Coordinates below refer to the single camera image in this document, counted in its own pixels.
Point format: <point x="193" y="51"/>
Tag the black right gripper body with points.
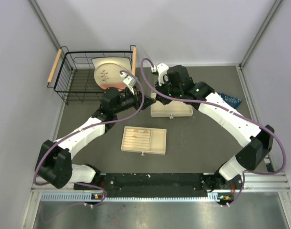
<point x="166" y="88"/>

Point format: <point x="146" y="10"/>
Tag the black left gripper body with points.
<point x="137" y="102"/>

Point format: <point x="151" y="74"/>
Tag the beige ring slot tray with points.
<point x="144" y="140"/>

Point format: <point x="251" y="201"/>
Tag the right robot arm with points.
<point x="256" y="144"/>

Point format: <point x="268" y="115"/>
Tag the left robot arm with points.
<point x="54" y="163"/>

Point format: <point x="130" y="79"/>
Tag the square white plate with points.
<point x="112" y="60"/>

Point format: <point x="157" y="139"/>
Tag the round pink white plate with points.
<point x="106" y="82"/>

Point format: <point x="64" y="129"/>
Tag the blue leaf shaped dish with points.
<point x="230" y="100"/>

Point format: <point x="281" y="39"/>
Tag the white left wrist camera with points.
<point x="128" y="79"/>

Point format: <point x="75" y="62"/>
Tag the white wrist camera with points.
<point x="161" y="71"/>
<point x="128" y="79"/>

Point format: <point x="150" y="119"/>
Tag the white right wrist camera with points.
<point x="161" y="71"/>

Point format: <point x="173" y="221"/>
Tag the black wire dish rack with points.
<point x="72" y="74"/>

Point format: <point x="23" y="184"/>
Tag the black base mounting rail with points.
<point x="161" y="185"/>

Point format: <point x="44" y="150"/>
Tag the aluminium frame rail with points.
<point x="89" y="193"/>

